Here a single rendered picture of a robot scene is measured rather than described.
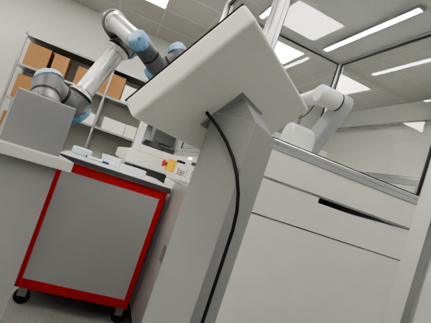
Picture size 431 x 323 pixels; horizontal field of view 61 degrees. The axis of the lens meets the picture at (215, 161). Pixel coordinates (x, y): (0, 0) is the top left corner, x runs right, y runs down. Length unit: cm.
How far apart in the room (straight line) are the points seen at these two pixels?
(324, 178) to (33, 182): 111
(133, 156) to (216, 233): 183
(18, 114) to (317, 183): 115
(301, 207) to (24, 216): 104
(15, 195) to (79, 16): 505
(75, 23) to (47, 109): 485
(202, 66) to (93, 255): 142
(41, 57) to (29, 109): 428
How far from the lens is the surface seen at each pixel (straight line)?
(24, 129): 150
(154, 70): 149
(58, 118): 152
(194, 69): 73
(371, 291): 176
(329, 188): 153
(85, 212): 194
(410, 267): 26
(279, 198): 142
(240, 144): 83
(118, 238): 197
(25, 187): 149
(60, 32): 629
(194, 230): 85
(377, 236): 171
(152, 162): 262
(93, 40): 623
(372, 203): 167
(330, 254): 159
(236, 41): 74
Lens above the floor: 85
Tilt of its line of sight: 3 degrees up
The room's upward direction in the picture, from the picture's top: 19 degrees clockwise
